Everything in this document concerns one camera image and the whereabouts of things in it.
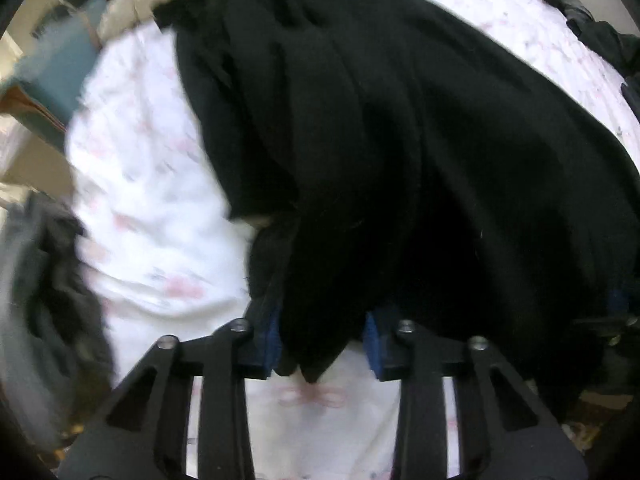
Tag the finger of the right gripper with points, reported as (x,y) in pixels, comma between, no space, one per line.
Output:
(624,319)

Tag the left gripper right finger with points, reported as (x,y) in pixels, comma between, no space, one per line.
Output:
(464,412)

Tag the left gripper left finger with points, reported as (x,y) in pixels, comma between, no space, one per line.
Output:
(181,412)

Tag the black pants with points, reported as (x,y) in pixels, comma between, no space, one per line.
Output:
(404,161)

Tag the grey clothes pile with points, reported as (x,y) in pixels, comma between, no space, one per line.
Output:
(56,363)

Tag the floral white bed sheet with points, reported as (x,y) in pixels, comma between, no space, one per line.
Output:
(163,258)

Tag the dark clothes at bedside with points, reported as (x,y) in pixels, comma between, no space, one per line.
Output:
(618,49)

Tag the teal bed frame padding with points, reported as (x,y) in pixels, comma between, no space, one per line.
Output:
(43,90)

